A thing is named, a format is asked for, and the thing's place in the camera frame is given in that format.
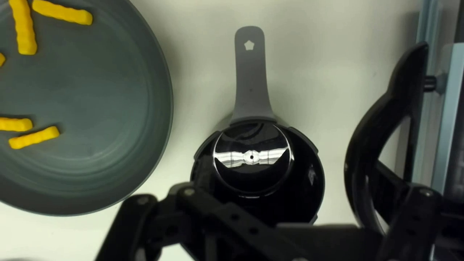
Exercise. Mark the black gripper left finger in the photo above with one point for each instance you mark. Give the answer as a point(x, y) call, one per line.
point(214, 230)

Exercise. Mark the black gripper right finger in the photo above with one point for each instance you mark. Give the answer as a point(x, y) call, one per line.
point(409, 217)

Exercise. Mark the grey round plate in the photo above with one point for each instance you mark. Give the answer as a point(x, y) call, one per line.
point(106, 87)

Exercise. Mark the yellow toy fry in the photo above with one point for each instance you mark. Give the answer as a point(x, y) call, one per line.
point(24, 26)
point(19, 142)
point(2, 58)
point(15, 123)
point(60, 11)

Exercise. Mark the black saucepan grey handle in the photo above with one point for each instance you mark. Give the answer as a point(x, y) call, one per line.
point(254, 158)

